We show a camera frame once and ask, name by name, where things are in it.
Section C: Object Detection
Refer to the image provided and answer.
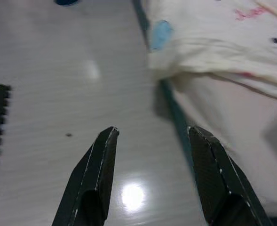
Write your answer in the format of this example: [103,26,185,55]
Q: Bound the cream cartoon print quilt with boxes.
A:
[147,0,277,102]

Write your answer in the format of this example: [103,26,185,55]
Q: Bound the blue plastic waste bin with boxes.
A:
[54,0,79,7]

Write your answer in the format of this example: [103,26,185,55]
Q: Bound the mattress with beige sheet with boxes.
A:
[171,72,277,218]

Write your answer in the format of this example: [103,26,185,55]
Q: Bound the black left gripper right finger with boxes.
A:
[188,126,273,226]

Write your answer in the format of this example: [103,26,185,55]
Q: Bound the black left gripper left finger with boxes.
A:
[51,126,119,226]

